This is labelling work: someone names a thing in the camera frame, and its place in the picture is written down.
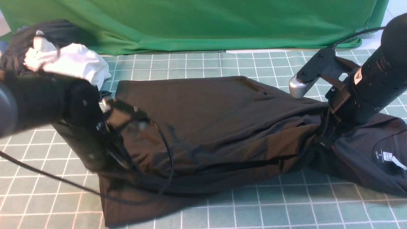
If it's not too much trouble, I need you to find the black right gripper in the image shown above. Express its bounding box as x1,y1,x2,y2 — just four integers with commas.
316,106,348,149

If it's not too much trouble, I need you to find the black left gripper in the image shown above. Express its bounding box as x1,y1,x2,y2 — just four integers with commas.
95,121,141,177

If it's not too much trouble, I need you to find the dark gray long-sleeved shirt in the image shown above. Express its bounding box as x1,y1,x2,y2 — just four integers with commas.
99,76,407,228

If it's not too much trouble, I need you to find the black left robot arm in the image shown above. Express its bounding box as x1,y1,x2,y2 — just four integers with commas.
0,71,140,174

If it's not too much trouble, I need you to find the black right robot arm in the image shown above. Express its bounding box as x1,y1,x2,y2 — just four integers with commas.
317,14,407,148

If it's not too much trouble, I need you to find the green checkered table mat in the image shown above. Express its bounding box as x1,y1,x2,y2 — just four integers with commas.
0,50,406,229

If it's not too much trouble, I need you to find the white crumpled garment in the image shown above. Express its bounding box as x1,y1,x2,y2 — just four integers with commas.
23,31,111,90

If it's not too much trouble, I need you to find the silver binder clip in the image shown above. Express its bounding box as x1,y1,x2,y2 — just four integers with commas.
355,27,370,34

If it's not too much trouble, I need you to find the green backdrop cloth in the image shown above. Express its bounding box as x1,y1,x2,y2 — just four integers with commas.
0,0,388,55

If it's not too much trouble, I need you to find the dark gray crumpled garment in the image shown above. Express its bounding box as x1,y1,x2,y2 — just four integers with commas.
0,19,113,99

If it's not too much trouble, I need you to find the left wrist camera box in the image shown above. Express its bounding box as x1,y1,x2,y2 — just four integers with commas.
102,97,152,132

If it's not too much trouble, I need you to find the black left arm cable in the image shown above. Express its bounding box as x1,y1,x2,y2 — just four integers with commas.
0,122,175,204

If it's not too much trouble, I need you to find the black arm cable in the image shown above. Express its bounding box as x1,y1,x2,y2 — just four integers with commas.
0,122,175,204
332,26,387,48

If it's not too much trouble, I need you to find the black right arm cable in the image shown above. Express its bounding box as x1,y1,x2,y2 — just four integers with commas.
332,26,387,48

